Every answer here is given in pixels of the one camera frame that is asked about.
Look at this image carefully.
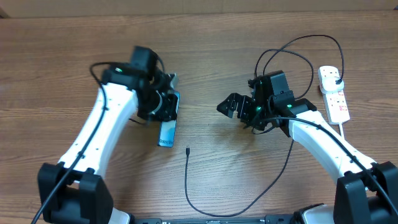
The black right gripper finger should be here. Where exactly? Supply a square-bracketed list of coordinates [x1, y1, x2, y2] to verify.
[216, 99, 238, 118]
[227, 93, 238, 101]

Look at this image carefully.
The blue screen Galaxy smartphone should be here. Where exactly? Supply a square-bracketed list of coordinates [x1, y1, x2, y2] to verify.
[157, 90, 181, 149]

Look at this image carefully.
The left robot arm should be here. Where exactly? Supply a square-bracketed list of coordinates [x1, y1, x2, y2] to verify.
[32, 46, 180, 224]

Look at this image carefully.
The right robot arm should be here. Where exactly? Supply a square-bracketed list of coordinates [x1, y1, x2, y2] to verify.
[217, 70, 397, 224]

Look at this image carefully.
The white charger plug adapter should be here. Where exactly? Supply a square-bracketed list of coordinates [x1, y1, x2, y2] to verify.
[320, 77, 345, 94]

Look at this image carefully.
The white power strip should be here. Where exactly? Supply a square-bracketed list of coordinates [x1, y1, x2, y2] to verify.
[318, 66, 350, 124]

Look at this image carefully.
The black USB charging cable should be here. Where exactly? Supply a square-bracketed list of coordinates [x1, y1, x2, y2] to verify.
[184, 34, 345, 218]

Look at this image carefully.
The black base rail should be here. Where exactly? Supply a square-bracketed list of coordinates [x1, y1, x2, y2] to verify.
[134, 214, 300, 224]

